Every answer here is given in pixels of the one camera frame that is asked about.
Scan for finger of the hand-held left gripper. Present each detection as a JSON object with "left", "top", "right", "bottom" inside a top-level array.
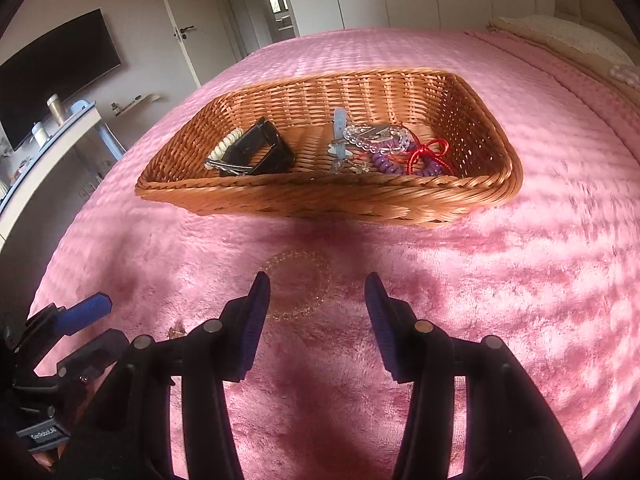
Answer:
[
  {"left": 20, "top": 294, "right": 112, "bottom": 356},
  {"left": 56, "top": 329, "right": 131, "bottom": 383}
]

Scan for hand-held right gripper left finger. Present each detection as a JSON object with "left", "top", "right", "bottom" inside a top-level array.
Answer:
[{"left": 65, "top": 271, "right": 272, "bottom": 480}]

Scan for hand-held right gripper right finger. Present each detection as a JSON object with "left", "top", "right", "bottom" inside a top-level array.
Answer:
[{"left": 364, "top": 272, "right": 583, "bottom": 480}]

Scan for amber clear bead bracelet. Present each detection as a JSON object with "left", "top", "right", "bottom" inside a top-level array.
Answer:
[{"left": 259, "top": 250, "right": 332, "bottom": 321}]

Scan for brown wicker basket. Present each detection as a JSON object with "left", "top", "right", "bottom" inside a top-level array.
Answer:
[{"left": 135, "top": 68, "right": 524, "bottom": 228}]

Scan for purple spiral hair tie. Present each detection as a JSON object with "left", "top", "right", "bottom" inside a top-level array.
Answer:
[{"left": 371, "top": 137, "right": 451, "bottom": 178}]

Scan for black hair clip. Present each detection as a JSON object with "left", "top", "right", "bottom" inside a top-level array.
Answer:
[{"left": 220, "top": 116, "right": 296, "bottom": 177}]

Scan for red cord bracelet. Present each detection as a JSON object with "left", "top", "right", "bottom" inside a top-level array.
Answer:
[{"left": 405, "top": 138, "right": 449, "bottom": 176}]

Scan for cream spiral hair tie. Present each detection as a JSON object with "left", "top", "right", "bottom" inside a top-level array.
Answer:
[{"left": 209, "top": 127, "right": 245, "bottom": 161}]

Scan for clear crystal bead bracelet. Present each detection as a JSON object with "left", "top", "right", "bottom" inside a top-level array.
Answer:
[{"left": 342, "top": 122, "right": 418, "bottom": 153}]

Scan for light blue hair clip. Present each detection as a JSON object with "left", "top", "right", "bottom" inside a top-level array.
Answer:
[{"left": 327, "top": 107, "right": 348, "bottom": 171}]

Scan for white curved desk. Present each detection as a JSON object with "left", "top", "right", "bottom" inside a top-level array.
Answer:
[{"left": 0, "top": 100, "right": 126, "bottom": 241}]

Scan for steel thermos bottle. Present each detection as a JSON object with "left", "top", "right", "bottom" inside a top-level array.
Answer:
[{"left": 46, "top": 93, "right": 66, "bottom": 126}]

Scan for white room door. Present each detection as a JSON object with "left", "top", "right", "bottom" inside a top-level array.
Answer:
[{"left": 152, "top": 0, "right": 236, "bottom": 88}]

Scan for white floral pillow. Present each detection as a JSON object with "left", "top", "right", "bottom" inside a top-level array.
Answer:
[{"left": 500, "top": 14, "right": 633, "bottom": 66}]

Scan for purple striped pillow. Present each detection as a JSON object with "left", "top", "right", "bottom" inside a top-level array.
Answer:
[{"left": 607, "top": 62, "right": 640, "bottom": 86}]

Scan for beige bed headboard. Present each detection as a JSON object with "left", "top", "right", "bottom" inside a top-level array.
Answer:
[{"left": 552, "top": 0, "right": 621, "bottom": 26}]

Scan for small wooden wall shelf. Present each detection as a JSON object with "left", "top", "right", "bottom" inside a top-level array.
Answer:
[{"left": 110, "top": 92, "right": 161, "bottom": 117}]

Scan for black wall television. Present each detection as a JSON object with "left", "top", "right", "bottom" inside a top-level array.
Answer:
[{"left": 0, "top": 8, "right": 122, "bottom": 152}]

